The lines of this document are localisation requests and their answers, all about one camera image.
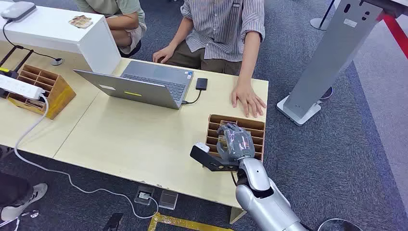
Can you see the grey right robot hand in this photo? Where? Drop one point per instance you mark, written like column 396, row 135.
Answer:
column 237, row 145

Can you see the small wooden slotted card holder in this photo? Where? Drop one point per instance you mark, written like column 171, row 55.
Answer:
column 255, row 126

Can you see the yellow floor tape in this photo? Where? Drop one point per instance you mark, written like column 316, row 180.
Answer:
column 178, row 222

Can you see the white power strip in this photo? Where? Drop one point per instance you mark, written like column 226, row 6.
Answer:
column 19, row 86

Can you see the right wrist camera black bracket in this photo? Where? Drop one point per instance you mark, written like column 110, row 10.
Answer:
column 205, row 159

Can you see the grey kiosk stand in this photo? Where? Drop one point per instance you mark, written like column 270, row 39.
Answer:
column 331, row 54

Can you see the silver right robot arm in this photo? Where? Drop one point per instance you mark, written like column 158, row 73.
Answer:
column 263, row 204

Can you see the grey flat device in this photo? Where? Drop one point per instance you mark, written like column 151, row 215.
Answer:
column 17, row 10

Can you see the white counter block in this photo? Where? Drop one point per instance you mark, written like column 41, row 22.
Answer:
column 63, row 35

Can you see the black external drive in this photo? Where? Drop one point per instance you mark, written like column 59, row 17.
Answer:
column 201, row 84

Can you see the stanchion post with round base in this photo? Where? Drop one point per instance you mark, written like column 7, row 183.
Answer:
column 320, row 23

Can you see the large wooden slotted organizer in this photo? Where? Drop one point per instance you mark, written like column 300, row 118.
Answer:
column 59, row 92

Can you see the person's left hand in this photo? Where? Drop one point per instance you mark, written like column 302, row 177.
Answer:
column 248, row 98

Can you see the black desk stand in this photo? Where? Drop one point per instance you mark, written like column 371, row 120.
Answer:
column 12, row 60

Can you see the floor socket box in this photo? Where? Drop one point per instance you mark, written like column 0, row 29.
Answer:
column 144, row 195

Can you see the black object on floor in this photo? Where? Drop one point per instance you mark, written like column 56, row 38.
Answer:
column 113, row 221

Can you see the red barrier belt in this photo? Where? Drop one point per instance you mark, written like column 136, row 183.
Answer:
column 396, row 33

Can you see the person's right hand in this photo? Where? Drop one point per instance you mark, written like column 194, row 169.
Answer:
column 164, row 55

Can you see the person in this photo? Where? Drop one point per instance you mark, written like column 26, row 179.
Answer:
column 105, row 4
column 220, row 28
column 19, row 197

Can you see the grey laptop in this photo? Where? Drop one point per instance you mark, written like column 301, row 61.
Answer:
column 143, row 89

